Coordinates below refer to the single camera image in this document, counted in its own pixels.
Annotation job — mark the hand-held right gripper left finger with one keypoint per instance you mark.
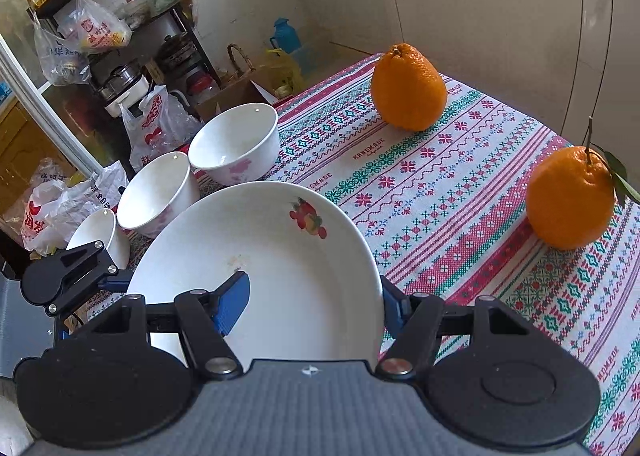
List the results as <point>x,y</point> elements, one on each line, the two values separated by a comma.
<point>232,303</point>

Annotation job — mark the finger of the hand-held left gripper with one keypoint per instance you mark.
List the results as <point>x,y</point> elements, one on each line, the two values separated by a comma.
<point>115,282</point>

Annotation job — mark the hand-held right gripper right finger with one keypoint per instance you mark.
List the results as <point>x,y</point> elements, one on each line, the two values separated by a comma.
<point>395,308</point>

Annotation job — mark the white bowl pink floral print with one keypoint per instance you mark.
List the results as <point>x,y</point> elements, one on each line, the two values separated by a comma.
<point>235,146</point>
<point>155,191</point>
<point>97,231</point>

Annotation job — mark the white floral plate with stain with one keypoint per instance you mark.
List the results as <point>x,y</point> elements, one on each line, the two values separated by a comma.
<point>300,276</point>

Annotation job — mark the patterned red green tablecloth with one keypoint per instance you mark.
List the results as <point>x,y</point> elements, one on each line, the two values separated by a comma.
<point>450,186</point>

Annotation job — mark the steel cooking pot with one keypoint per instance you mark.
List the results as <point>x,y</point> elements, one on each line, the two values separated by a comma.
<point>125,91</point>

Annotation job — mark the brown cardboard box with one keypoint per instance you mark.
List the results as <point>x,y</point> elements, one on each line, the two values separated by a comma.
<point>235,96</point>

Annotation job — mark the orange with leafy stem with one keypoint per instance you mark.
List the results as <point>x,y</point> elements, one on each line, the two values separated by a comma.
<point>570,196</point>

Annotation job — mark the red lidded jar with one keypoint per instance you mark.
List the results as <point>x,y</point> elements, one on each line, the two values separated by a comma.
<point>202,89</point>

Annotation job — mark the knobbed orange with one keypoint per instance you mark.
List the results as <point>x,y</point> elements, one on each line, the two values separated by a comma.
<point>407,86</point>

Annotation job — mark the yellow plastic bag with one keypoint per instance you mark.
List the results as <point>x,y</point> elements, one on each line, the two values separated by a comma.
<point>285,74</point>

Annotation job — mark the black pot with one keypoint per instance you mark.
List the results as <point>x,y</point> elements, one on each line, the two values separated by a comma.
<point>175,54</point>

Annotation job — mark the white bag yellow red print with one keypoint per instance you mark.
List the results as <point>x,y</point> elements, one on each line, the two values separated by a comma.
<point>97,29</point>

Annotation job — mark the wicker basket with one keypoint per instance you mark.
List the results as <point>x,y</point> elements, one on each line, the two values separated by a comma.
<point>240,49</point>

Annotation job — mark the blue thermos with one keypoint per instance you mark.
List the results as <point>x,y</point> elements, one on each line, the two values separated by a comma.
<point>287,39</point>

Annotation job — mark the aluminium door frame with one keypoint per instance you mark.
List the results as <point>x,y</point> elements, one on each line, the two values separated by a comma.
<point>50,106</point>

